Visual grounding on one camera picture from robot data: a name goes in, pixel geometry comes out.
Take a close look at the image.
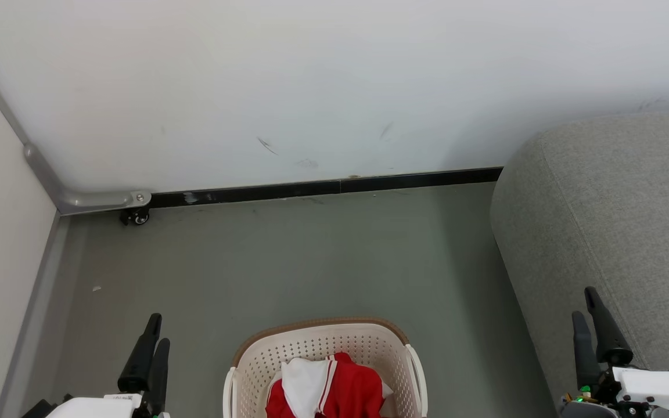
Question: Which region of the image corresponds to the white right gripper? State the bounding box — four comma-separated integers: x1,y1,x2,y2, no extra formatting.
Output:
561,286,669,418

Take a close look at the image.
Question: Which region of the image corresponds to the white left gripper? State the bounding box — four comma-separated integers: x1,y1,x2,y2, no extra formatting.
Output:
46,313,171,418

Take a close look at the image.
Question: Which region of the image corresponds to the red basketball jersey with lettering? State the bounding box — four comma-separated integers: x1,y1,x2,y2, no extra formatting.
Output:
265,352,394,418

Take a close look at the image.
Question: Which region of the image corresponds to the grey fabric sofa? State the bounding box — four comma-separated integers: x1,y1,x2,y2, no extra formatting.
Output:
490,110,669,418

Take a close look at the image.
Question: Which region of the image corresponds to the small black caster wheel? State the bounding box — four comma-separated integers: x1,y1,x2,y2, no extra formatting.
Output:
120,207,150,226

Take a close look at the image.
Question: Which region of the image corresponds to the cream perforated laundry basket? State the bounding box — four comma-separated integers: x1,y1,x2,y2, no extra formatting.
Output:
222,317,429,418

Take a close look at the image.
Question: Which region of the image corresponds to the black baseboard strip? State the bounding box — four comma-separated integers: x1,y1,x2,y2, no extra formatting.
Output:
150,167,503,210

